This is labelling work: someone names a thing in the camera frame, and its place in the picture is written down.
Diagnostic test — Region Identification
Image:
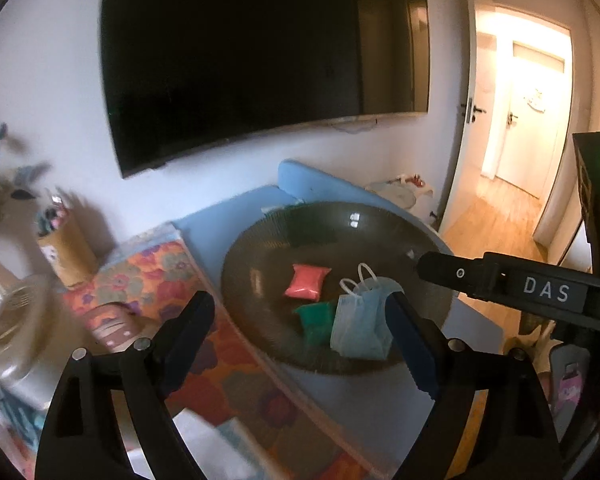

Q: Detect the white tissue pack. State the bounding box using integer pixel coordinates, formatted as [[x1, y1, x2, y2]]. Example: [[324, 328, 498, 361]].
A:
[[124, 408, 282, 480]]

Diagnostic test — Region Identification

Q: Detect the gold lidded canister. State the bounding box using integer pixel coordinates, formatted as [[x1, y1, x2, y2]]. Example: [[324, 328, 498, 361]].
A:
[[0, 275, 83, 411]]

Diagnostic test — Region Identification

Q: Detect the light blue paper bag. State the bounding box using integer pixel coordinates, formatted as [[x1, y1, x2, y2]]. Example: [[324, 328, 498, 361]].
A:
[[329, 262, 403, 361]]

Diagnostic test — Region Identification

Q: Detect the wall mounted television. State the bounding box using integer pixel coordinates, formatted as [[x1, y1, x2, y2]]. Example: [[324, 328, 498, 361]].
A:
[[99, 0, 430, 177]]

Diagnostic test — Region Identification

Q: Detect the pink bean bag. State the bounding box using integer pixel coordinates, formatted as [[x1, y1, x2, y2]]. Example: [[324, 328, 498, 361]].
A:
[[285, 263, 332, 301]]

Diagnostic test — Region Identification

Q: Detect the teal green bean bag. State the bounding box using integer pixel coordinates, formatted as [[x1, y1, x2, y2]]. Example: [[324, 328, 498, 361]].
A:
[[294, 302, 336, 346]]

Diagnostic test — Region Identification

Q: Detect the white door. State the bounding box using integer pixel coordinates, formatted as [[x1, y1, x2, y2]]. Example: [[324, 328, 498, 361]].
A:
[[439, 6, 573, 233]]

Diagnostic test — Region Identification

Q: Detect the blue table mat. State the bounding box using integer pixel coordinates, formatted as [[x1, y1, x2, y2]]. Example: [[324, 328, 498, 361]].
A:
[[172, 159, 504, 480]]

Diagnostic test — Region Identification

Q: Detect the cardboard pen holder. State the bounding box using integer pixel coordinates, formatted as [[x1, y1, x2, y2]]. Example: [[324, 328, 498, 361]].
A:
[[35, 193, 98, 289]]

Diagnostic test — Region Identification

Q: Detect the dark round tray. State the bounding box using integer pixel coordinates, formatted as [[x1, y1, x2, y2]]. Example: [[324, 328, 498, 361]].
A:
[[221, 202, 453, 375]]

